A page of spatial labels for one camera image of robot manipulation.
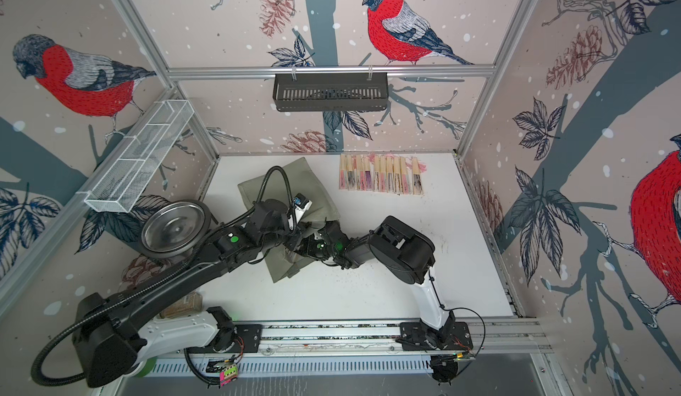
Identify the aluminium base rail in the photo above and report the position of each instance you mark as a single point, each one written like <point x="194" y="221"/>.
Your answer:
<point x="490" y="336"/>

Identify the white mesh wall shelf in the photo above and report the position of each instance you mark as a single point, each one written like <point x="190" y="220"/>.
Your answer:
<point x="125" y="181"/>

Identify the brown box behind arm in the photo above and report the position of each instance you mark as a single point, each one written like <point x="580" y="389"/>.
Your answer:
<point x="189" y="305"/>

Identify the pink tassel folding fan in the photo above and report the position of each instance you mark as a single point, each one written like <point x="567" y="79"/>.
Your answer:
<point x="407" y="187"/>

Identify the red blossom white folding fan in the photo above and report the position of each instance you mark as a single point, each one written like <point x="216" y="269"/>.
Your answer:
<point x="376" y="173"/>

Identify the pink wooden folding fan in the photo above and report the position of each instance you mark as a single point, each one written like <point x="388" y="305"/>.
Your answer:
<point x="343" y="178"/>

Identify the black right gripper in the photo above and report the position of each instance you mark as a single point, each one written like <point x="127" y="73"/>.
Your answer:
<point x="309" y="245"/>

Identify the black grey wooden folding fan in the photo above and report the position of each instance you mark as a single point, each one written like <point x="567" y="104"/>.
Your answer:
<point x="352" y="173"/>

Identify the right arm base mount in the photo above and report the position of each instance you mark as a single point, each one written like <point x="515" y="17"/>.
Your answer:
<point x="417" y="336"/>

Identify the grey pink folding fan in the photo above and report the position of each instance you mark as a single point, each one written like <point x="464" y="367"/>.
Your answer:
<point x="390" y="168"/>

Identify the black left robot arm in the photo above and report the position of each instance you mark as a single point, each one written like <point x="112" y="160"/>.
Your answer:
<point x="124" y="330"/>

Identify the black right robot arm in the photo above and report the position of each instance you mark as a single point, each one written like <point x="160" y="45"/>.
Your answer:
<point x="408" y="255"/>

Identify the black right base connector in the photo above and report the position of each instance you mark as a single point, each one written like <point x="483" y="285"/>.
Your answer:
<point x="445" y="368"/>

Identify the pink striped folding fan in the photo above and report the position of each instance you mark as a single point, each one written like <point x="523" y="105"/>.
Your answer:
<point x="383" y="175"/>

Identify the pink small circuit board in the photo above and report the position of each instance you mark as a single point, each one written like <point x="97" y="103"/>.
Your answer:
<point x="228" y="375"/>

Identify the round steel plate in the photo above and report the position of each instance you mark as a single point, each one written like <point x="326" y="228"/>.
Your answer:
<point x="175" y="229"/>

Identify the green canvas tote bag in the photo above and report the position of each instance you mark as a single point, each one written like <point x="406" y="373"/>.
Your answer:
<point x="279" y="190"/>

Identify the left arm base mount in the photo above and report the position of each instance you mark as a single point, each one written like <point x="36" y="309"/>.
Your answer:
<point x="239" y="338"/>

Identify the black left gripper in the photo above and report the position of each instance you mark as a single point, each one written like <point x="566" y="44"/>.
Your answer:
<point x="298" y="235"/>

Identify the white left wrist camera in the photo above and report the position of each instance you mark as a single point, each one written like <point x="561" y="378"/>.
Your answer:
<point x="301" y="205"/>

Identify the black hanging wire basket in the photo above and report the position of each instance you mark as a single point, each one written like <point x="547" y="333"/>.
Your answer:
<point x="331" y="92"/>

